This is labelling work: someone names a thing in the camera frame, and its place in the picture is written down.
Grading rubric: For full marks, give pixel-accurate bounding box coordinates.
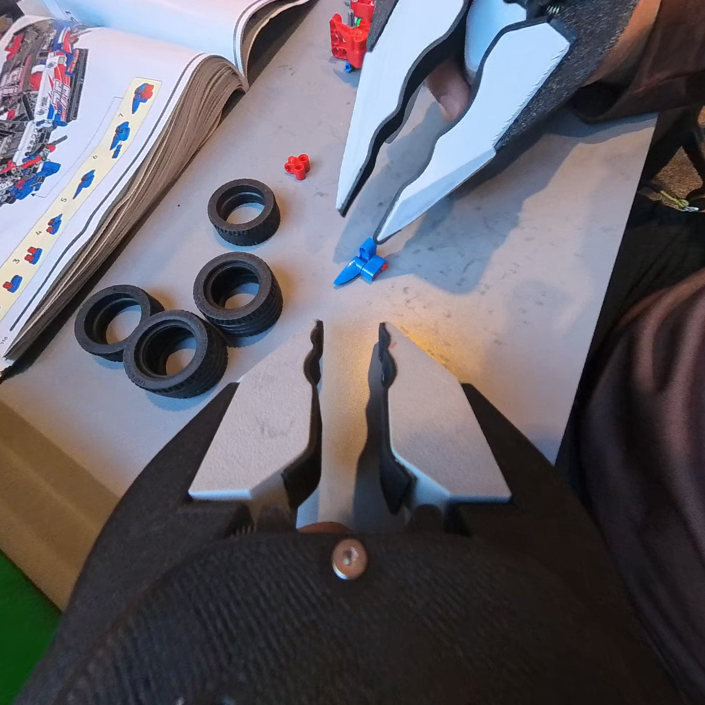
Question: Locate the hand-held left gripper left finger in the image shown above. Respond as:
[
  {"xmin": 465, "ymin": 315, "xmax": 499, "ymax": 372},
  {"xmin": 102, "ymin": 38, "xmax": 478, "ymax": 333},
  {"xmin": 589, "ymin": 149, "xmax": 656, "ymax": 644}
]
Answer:
[{"xmin": 188, "ymin": 318, "xmax": 326, "ymax": 513}]

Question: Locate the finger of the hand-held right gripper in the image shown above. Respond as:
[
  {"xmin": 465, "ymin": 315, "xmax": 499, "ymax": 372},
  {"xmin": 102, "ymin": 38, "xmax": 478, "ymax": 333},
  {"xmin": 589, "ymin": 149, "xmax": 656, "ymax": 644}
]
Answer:
[
  {"xmin": 373, "ymin": 19, "xmax": 572, "ymax": 243},
  {"xmin": 335, "ymin": 0, "xmax": 471, "ymax": 217}
]

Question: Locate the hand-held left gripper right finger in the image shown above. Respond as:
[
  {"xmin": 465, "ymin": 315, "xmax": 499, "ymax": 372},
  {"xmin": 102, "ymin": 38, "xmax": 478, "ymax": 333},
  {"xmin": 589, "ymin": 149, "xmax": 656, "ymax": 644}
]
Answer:
[{"xmin": 366, "ymin": 321, "xmax": 513, "ymax": 516}]

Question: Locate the blue pointed brick assembly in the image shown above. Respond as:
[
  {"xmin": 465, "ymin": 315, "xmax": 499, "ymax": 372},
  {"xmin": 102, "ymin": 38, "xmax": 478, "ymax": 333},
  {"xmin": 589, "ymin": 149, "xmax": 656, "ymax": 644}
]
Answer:
[{"xmin": 333, "ymin": 238, "xmax": 389, "ymax": 287}]

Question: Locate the person's right forearm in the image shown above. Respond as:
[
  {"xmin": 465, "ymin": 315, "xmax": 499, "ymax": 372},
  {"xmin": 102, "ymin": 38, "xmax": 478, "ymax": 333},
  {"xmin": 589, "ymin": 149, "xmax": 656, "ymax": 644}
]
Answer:
[{"xmin": 573, "ymin": 0, "xmax": 705, "ymax": 123}]

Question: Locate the grey desk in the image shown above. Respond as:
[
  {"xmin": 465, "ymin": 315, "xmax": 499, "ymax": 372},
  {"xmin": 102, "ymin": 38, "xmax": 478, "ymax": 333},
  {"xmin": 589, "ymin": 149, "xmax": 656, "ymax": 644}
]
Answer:
[{"xmin": 0, "ymin": 0, "xmax": 660, "ymax": 532}]

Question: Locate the person's right hand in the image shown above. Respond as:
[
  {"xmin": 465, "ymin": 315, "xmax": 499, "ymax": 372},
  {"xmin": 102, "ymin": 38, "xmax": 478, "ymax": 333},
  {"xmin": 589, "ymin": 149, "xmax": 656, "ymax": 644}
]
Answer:
[{"xmin": 430, "ymin": 66, "xmax": 474, "ymax": 123}]

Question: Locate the toy brick car model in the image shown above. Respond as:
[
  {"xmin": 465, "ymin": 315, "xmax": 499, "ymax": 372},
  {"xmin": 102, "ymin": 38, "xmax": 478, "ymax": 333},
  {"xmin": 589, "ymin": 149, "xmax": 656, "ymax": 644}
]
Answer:
[{"xmin": 329, "ymin": 0, "xmax": 386, "ymax": 74}]

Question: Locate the wide black rubber tyre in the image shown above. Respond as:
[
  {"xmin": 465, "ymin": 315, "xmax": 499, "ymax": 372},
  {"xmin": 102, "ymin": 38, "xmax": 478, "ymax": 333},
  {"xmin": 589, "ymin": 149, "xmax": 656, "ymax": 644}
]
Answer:
[
  {"xmin": 193, "ymin": 252, "xmax": 284, "ymax": 347},
  {"xmin": 123, "ymin": 310, "xmax": 229, "ymax": 399}
]

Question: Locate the narrow black rubber tyre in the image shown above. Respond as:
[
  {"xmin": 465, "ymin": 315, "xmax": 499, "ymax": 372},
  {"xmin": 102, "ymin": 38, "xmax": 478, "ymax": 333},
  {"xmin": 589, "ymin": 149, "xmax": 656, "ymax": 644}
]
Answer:
[
  {"xmin": 74, "ymin": 285, "xmax": 165, "ymax": 362},
  {"xmin": 207, "ymin": 179, "xmax": 281, "ymax": 247}
]

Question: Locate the person's brown shirt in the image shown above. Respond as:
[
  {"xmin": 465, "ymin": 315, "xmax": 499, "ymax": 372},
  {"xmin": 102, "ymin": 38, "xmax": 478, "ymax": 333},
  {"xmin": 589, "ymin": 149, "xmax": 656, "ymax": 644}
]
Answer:
[{"xmin": 570, "ymin": 269, "xmax": 705, "ymax": 705}]

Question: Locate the beige wooden table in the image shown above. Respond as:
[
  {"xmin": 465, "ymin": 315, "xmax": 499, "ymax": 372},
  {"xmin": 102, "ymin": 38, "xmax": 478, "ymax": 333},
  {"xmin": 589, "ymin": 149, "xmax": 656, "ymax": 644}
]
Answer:
[{"xmin": 0, "ymin": 399, "xmax": 130, "ymax": 609}]

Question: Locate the open instruction book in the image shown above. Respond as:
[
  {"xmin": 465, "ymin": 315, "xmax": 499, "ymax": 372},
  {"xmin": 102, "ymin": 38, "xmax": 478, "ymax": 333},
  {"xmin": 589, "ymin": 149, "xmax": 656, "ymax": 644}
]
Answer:
[{"xmin": 0, "ymin": 0, "xmax": 319, "ymax": 381}]

